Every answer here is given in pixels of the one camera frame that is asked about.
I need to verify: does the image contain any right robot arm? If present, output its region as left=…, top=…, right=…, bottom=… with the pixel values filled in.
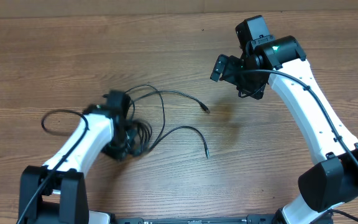
left=211, top=16, right=358, bottom=223

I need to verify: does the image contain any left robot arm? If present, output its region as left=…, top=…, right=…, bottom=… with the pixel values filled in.
left=17, top=90, right=133, bottom=223

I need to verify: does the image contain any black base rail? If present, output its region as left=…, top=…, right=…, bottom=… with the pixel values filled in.
left=87, top=210, right=334, bottom=224

